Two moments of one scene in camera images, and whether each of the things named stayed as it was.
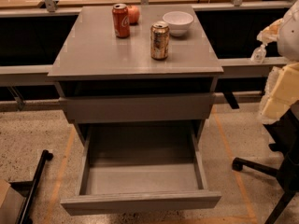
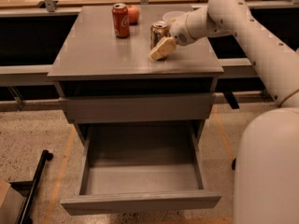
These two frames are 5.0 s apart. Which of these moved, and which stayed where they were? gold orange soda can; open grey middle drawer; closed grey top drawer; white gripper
Moved: white gripper
Stayed: open grey middle drawer; gold orange soda can; closed grey top drawer
